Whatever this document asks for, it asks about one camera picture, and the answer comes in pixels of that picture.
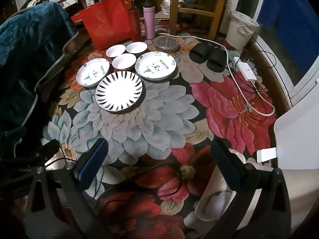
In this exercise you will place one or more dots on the pink thermos bottle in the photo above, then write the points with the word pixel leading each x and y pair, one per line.
pixel 149 22

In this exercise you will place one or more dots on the bear print white plate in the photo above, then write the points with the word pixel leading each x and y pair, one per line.
pixel 89 73
pixel 155 66

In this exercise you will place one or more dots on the wooden stool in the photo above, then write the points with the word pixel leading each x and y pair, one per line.
pixel 173 12

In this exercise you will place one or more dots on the white waste bin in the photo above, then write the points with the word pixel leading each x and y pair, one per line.
pixel 239 34

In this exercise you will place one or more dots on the black plug adapter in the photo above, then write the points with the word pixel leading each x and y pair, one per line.
pixel 245 56

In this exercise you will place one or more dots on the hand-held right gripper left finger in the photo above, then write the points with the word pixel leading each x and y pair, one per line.
pixel 92 161

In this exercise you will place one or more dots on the white bowl red outside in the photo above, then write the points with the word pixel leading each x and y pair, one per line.
pixel 123 61
pixel 116 51
pixel 136 47

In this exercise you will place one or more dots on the red thermos bottle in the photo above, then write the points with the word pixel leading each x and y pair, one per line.
pixel 134 25

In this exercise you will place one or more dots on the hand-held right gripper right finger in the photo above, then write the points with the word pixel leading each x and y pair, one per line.
pixel 226 166

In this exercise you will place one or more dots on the teal velvet cloth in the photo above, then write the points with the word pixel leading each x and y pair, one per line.
pixel 30 54

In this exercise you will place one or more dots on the black striped white plate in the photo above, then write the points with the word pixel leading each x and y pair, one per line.
pixel 118 92

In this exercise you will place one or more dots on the white cabinet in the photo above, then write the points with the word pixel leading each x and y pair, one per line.
pixel 294 134

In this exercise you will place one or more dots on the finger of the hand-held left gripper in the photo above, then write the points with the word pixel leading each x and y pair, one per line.
pixel 47 148
pixel 27 175

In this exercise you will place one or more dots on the red paper bag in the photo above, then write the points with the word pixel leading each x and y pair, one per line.
pixel 104 25

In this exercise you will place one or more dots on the white plastic basket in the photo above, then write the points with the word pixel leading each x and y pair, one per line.
pixel 166 6

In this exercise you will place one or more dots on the blue door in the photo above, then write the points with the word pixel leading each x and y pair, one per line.
pixel 286 17

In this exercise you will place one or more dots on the round perforated metal tin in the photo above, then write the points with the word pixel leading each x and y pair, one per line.
pixel 165 43

